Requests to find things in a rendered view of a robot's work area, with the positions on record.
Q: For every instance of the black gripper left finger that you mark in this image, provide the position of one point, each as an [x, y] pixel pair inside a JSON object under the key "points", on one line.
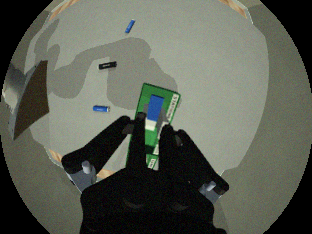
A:
{"points": [[80, 165]]}

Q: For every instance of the green rack of bins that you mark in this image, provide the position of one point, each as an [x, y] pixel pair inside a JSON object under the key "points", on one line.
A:
{"points": [[151, 140]]}

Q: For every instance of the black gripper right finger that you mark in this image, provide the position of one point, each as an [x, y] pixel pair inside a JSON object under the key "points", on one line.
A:
{"points": [[181, 194]]}

